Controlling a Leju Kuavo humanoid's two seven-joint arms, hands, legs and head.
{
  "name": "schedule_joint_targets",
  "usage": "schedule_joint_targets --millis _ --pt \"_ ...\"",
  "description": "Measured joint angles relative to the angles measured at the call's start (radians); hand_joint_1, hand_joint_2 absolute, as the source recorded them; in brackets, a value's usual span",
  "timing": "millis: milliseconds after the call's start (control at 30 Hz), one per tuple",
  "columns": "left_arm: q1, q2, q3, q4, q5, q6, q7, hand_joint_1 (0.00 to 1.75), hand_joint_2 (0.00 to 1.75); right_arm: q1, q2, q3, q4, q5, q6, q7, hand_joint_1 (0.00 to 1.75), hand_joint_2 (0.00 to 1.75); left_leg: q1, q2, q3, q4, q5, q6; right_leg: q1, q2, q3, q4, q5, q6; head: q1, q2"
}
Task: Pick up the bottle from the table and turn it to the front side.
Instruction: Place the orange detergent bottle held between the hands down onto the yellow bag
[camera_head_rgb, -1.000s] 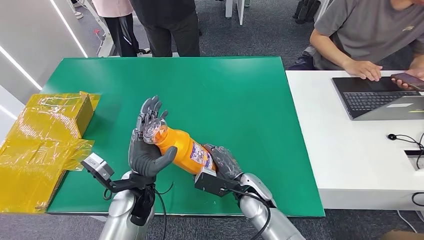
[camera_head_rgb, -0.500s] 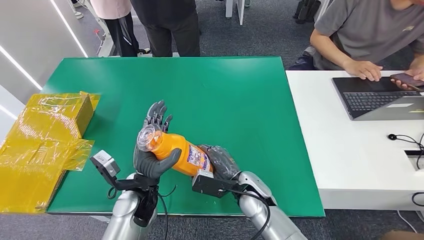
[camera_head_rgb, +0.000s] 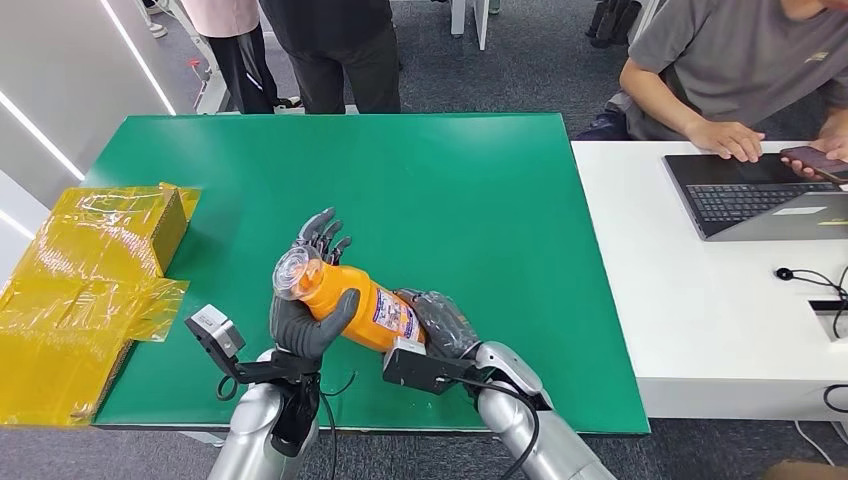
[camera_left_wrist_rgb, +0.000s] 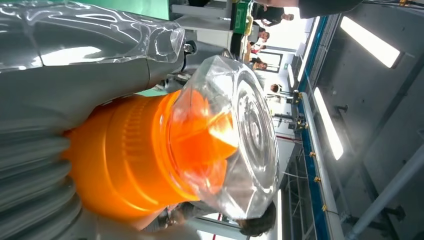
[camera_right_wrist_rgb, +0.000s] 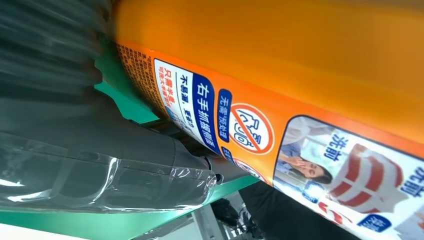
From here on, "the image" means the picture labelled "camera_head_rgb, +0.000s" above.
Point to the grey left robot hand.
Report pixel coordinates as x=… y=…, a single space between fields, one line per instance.
x=301 y=331

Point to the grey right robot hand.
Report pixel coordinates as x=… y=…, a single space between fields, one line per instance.
x=444 y=324

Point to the orange bottle with clear cap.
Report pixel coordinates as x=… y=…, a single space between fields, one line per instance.
x=358 y=311

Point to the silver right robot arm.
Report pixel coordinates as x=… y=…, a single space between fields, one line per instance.
x=530 y=430

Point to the yellow tape-wrapped cardboard box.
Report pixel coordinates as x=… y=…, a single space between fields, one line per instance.
x=86 y=291

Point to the white desk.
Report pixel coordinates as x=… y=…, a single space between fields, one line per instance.
x=696 y=318

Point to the standing person in black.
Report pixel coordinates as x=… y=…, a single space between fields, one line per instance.
x=338 y=53

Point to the standing person in pink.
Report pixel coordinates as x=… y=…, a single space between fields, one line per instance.
x=232 y=46

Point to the white table legs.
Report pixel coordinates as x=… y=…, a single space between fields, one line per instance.
x=480 y=20

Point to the dark grey laptop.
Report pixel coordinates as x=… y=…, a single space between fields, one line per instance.
x=748 y=199

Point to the seated person in grey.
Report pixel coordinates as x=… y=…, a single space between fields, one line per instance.
x=729 y=60

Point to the dark smartphone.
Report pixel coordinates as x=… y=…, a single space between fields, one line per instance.
x=815 y=162

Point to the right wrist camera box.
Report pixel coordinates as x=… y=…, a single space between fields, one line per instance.
x=417 y=371

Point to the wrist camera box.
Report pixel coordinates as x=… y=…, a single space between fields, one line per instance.
x=215 y=331
x=417 y=371

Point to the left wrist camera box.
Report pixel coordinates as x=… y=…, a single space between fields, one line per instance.
x=215 y=331

